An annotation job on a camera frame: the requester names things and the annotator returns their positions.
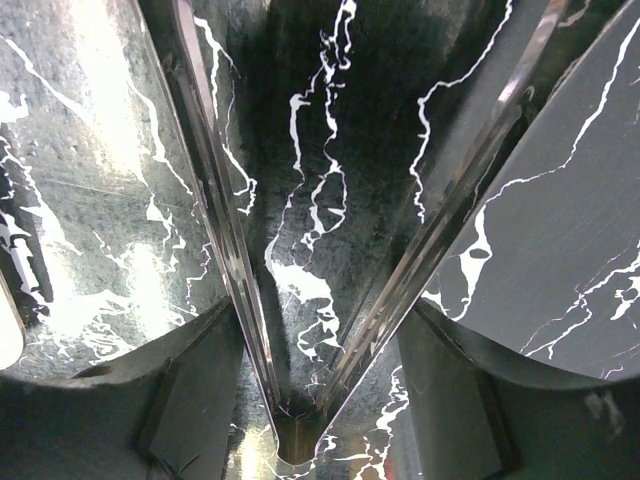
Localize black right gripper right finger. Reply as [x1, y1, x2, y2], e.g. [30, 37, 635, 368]
[397, 301, 639, 479]

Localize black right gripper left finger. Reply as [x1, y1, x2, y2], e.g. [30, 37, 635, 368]
[1, 299, 243, 479]

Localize metal tongs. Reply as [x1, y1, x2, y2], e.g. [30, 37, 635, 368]
[143, 1, 567, 466]

